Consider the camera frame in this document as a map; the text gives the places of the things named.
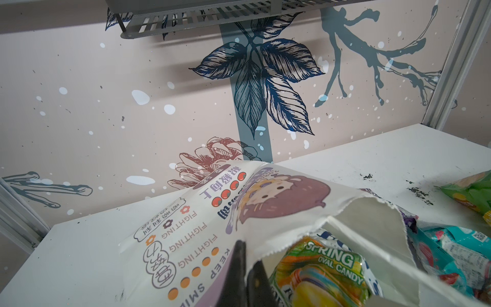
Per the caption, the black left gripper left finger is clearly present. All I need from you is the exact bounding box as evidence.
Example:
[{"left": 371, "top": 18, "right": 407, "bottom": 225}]
[{"left": 216, "top": 240, "right": 248, "bottom": 307}]

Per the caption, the green Fox's spring candy bag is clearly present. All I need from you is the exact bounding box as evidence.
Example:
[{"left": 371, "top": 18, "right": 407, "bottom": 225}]
[{"left": 269, "top": 228, "right": 384, "bottom": 306}]

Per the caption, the white printed paper bag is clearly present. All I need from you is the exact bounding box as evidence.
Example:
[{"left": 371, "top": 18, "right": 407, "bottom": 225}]
[{"left": 118, "top": 160, "right": 488, "bottom": 307}]

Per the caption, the black hanging basket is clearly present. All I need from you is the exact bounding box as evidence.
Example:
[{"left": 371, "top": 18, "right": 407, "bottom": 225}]
[{"left": 106, "top": 0, "right": 355, "bottom": 39}]

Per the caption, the teal candy bag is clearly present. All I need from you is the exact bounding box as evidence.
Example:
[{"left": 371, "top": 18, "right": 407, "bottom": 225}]
[{"left": 407, "top": 225, "right": 490, "bottom": 304}]

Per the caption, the purple Fox's berries candy bag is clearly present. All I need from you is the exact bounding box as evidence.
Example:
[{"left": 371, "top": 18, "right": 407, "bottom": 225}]
[{"left": 398, "top": 207, "right": 418, "bottom": 234}]

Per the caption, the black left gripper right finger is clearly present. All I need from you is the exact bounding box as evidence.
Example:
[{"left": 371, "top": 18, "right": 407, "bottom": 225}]
[{"left": 246, "top": 261, "right": 277, "bottom": 307}]

